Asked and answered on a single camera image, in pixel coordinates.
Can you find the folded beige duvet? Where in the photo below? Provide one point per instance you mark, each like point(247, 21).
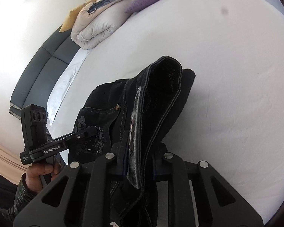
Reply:
point(92, 28)

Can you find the black jacket sleeve left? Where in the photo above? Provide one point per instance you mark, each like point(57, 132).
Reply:
point(13, 199)

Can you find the dark grey headboard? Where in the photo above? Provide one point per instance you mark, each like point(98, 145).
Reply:
point(43, 71)

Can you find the person left hand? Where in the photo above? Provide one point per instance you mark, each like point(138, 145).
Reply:
point(35, 171)

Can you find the black denim pants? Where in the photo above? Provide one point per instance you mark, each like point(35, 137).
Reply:
point(145, 108)

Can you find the folded blue grey cloth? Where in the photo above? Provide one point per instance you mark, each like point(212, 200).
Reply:
point(100, 3)

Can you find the yellow pillow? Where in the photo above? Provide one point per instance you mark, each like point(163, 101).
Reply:
point(72, 16)

